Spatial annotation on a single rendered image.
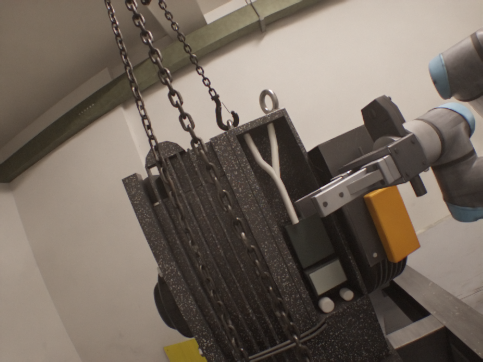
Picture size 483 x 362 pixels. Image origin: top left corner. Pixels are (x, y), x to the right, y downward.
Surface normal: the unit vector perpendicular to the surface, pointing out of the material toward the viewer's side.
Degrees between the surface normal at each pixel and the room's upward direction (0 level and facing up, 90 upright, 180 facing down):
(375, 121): 92
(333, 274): 90
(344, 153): 90
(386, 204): 90
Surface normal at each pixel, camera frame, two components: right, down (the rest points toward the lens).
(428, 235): -0.15, 0.00
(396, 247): 0.04, -0.08
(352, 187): -0.34, 0.08
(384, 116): -0.89, 0.43
